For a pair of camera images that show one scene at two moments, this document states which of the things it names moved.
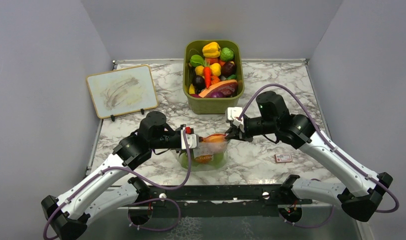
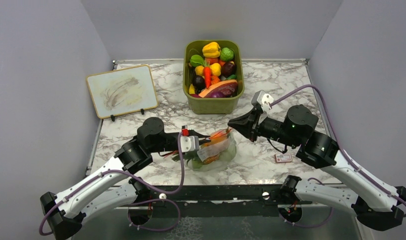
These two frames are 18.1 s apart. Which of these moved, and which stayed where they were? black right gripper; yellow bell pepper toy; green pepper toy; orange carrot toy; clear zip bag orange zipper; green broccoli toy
Moved: black right gripper; clear zip bag orange zipper
Stayed: green broccoli toy; green pepper toy; yellow bell pepper toy; orange carrot toy
